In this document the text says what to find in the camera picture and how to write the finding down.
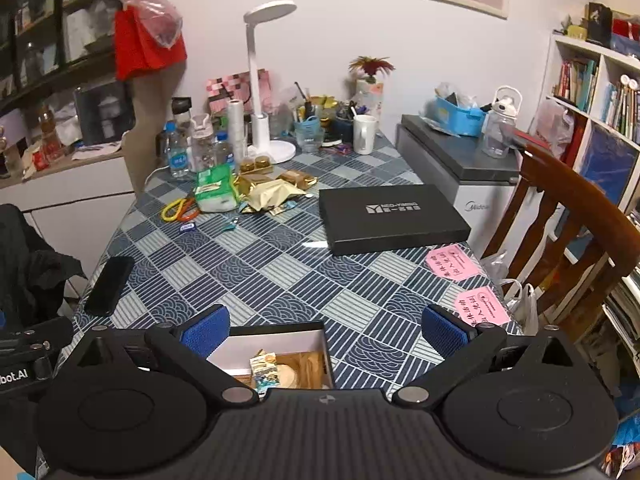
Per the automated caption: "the wooden chair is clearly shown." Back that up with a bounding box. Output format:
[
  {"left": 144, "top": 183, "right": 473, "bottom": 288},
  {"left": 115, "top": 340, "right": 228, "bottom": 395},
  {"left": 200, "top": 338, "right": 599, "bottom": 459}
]
[{"left": 480, "top": 132, "right": 640, "bottom": 346}]

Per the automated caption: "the colourful small snack packet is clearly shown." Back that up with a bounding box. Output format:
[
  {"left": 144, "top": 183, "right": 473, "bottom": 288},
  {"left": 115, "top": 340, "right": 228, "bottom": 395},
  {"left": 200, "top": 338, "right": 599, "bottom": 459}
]
[{"left": 249, "top": 352, "right": 279, "bottom": 392}]

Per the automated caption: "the gold chocolate tray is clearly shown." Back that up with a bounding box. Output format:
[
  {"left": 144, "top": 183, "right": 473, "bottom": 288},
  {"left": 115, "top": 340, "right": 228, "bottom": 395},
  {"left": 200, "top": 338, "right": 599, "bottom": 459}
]
[{"left": 239, "top": 155, "right": 276, "bottom": 176}]

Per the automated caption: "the clear water jug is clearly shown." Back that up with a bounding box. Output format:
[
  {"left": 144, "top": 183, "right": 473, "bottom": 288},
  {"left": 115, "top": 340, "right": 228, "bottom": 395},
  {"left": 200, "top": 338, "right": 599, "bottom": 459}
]
[{"left": 481, "top": 86, "right": 523, "bottom": 159}]

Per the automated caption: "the white mug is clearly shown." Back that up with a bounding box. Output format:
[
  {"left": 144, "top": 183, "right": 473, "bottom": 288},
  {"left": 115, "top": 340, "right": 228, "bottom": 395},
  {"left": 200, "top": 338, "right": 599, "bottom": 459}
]
[{"left": 353, "top": 114, "right": 379, "bottom": 155}]

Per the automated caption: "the blue checked desktop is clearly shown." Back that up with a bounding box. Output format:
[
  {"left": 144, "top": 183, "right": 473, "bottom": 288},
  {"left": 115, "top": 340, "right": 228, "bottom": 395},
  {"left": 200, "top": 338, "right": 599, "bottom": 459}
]
[{"left": 60, "top": 127, "right": 526, "bottom": 392}]

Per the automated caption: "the white bookshelf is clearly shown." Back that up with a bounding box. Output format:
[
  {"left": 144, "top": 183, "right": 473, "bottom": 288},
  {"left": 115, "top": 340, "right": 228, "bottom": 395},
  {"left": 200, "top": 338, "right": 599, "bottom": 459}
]
[{"left": 542, "top": 30, "right": 640, "bottom": 261}]

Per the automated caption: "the green tissue pack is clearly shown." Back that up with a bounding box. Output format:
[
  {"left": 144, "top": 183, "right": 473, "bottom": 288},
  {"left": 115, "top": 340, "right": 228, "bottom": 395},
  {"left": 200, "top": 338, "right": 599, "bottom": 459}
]
[{"left": 194, "top": 164, "right": 239, "bottom": 212}]

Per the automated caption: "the gold snack packet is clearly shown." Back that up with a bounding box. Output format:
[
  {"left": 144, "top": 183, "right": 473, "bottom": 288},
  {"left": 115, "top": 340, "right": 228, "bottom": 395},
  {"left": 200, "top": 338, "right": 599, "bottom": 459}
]
[{"left": 277, "top": 170, "right": 319, "bottom": 191}]

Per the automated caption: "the red plant in white vase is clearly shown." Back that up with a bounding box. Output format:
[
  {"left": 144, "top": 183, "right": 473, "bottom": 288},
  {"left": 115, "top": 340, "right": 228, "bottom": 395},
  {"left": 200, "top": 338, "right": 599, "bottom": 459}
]
[{"left": 348, "top": 56, "right": 396, "bottom": 121}]

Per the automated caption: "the white low cabinet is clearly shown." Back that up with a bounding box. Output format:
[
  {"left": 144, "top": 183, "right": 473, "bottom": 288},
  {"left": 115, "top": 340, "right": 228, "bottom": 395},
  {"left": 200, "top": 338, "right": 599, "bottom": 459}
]
[{"left": 0, "top": 152, "right": 138, "bottom": 281}]

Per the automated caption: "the blue plastic basket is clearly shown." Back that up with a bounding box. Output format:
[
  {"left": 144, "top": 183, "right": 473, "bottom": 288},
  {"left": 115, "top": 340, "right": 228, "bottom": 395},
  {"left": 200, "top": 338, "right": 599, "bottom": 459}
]
[{"left": 434, "top": 82, "right": 488, "bottom": 137}]

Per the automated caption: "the white desk lamp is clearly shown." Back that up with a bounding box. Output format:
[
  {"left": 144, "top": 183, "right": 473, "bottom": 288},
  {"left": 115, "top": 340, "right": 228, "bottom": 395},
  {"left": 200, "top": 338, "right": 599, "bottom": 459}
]
[{"left": 243, "top": 0, "right": 298, "bottom": 163}]

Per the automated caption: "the translucent plastic bag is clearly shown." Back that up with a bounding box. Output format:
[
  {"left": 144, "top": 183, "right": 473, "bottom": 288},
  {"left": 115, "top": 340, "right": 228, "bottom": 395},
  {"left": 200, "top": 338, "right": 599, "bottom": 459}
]
[{"left": 530, "top": 97, "right": 576, "bottom": 148}]

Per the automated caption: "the black cap bottle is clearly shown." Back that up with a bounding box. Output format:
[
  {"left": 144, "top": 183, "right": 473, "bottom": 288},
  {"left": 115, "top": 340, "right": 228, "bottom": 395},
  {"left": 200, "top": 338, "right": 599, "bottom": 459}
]
[{"left": 171, "top": 96, "right": 193, "bottom": 128}]

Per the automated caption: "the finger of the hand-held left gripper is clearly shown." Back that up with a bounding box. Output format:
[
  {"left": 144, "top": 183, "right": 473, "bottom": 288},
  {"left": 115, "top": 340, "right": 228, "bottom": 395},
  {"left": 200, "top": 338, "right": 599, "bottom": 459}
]
[{"left": 0, "top": 317, "right": 75, "bottom": 356}]

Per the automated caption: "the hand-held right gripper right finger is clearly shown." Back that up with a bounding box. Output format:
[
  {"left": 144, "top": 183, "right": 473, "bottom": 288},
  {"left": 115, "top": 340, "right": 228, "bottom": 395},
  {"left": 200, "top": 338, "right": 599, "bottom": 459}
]
[{"left": 392, "top": 304, "right": 576, "bottom": 407}]

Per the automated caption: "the white plastic bag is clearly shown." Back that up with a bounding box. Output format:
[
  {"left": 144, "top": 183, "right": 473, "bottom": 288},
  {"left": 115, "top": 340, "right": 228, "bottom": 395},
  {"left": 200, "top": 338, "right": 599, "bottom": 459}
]
[{"left": 482, "top": 250, "right": 541, "bottom": 336}]

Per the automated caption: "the clear plastic bag roll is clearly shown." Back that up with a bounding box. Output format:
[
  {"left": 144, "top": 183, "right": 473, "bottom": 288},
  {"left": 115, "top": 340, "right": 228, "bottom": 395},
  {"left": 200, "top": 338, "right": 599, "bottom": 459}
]
[{"left": 227, "top": 99, "right": 248, "bottom": 161}]

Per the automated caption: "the orange drink bottle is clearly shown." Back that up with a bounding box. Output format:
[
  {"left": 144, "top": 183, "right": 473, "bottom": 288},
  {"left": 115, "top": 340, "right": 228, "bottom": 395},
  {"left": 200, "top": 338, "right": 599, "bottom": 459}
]
[{"left": 39, "top": 104, "right": 63, "bottom": 161}]

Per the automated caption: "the red bag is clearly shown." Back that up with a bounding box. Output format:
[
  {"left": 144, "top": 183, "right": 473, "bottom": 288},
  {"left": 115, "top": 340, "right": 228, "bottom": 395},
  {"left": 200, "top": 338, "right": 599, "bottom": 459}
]
[{"left": 114, "top": 0, "right": 188, "bottom": 81}]

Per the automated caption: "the blue label water bottle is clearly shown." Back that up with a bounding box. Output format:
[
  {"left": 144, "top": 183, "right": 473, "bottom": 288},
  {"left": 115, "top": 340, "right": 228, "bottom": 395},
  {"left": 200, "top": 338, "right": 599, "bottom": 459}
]
[{"left": 165, "top": 121, "right": 193, "bottom": 179}]

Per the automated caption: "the pink checkered box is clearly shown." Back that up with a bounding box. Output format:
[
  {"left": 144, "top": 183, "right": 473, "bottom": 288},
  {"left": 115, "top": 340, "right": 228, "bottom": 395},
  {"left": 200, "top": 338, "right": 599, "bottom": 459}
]
[{"left": 207, "top": 69, "right": 273, "bottom": 116}]

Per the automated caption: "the black gift box base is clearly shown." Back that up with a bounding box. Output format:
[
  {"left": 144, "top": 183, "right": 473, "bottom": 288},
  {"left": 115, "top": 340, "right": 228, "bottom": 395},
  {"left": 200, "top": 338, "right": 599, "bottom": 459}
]
[{"left": 206, "top": 323, "right": 334, "bottom": 392}]

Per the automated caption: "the gold foil bag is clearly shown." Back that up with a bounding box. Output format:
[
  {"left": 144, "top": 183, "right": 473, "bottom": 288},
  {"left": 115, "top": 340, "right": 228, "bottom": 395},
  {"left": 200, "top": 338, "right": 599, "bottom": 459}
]
[{"left": 235, "top": 175, "right": 308, "bottom": 213}]

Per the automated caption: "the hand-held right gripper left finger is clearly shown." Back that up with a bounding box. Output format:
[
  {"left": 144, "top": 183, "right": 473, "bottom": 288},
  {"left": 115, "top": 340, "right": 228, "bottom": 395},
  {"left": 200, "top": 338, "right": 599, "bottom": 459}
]
[{"left": 75, "top": 304, "right": 261, "bottom": 407}]

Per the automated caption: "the dark jacket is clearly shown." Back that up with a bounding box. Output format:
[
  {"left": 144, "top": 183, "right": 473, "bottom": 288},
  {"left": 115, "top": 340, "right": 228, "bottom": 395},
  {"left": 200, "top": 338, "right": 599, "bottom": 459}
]
[{"left": 0, "top": 203, "right": 86, "bottom": 333}]

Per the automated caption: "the dark framed picture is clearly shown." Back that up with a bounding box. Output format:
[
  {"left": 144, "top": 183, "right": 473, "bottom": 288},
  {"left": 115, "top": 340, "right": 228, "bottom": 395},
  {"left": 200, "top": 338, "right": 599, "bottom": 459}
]
[{"left": 74, "top": 80, "right": 137, "bottom": 146}]

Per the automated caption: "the black smartphone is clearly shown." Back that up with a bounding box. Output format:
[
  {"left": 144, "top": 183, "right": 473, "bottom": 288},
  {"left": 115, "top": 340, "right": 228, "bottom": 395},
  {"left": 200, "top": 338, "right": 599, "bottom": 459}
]
[{"left": 83, "top": 256, "right": 136, "bottom": 317}]

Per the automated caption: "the dark glass cabinet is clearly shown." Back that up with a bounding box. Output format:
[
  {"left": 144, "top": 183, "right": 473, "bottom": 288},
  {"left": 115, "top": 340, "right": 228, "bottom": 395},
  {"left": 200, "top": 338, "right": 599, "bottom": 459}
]
[{"left": 0, "top": 0, "right": 126, "bottom": 121}]

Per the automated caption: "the black gift bag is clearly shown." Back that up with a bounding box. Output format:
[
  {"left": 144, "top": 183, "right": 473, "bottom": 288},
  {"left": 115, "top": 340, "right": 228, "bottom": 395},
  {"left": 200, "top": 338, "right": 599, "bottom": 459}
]
[{"left": 586, "top": 2, "right": 613, "bottom": 46}]

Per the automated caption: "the small blue cap bottle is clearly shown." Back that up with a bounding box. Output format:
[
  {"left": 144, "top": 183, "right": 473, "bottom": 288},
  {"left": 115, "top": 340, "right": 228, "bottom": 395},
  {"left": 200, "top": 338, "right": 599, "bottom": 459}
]
[{"left": 214, "top": 131, "right": 236, "bottom": 168}]

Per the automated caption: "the clear bottle with white lid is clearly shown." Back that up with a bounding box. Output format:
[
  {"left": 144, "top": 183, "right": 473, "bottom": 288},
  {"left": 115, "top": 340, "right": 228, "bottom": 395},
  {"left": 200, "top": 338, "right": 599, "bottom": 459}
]
[{"left": 190, "top": 115, "right": 217, "bottom": 173}]

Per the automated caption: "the black box lid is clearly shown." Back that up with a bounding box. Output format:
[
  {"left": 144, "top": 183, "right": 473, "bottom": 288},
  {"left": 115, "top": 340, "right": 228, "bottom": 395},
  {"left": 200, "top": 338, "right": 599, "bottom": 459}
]
[{"left": 318, "top": 184, "right": 472, "bottom": 257}]

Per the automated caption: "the brown snack wrapping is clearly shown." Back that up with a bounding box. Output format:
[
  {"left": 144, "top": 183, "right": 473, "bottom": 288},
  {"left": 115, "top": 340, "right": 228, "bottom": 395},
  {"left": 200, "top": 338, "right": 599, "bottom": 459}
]
[{"left": 275, "top": 352, "right": 329, "bottom": 390}]

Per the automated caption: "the dark pen holder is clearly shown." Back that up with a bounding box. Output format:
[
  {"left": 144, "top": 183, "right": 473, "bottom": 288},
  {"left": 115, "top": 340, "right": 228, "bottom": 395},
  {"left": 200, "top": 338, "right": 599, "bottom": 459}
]
[{"left": 334, "top": 101, "right": 358, "bottom": 143}]

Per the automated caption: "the white mini fridge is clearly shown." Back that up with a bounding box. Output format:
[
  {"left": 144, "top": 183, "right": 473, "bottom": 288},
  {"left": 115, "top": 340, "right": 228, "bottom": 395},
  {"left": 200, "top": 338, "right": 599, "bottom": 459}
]
[{"left": 396, "top": 114, "right": 523, "bottom": 261}]

